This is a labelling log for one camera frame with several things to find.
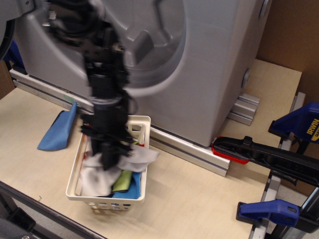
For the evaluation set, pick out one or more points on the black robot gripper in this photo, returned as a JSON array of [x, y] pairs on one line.
[[109, 122]]

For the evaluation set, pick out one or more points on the grey cloth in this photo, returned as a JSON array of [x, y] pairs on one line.
[[93, 168]]

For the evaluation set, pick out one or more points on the white plastic laundry basket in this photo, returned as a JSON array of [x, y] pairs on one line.
[[138, 127]]

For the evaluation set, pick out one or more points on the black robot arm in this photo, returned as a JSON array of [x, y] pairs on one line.
[[82, 26]]

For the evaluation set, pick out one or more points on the grey toy washing machine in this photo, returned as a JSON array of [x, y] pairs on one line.
[[188, 60]]

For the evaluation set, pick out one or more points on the washing machine door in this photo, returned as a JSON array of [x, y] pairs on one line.
[[10, 10]]

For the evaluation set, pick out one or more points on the red cloth with black trim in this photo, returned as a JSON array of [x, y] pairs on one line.
[[133, 142]]

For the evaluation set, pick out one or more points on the green cloth with black trim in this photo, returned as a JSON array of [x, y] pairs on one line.
[[128, 185]]

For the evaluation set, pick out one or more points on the blue cloth on table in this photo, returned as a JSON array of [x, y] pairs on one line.
[[56, 138]]

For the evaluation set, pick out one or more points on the blue cloth in basket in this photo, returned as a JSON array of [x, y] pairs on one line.
[[108, 180]]

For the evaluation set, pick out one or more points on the short aluminium extrusion block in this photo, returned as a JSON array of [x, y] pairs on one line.
[[244, 109]]

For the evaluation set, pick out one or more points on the blue clamp lower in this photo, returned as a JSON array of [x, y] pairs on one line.
[[277, 211]]

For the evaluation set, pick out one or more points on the blue Irwin clamp upper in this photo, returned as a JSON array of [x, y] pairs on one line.
[[303, 123]]

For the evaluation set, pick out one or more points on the brown cardboard panel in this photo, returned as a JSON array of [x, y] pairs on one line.
[[291, 39]]

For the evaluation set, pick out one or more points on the long aluminium extrusion rail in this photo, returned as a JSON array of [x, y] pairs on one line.
[[199, 155]]

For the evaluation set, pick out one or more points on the black metal table frame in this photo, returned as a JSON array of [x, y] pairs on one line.
[[22, 217]]

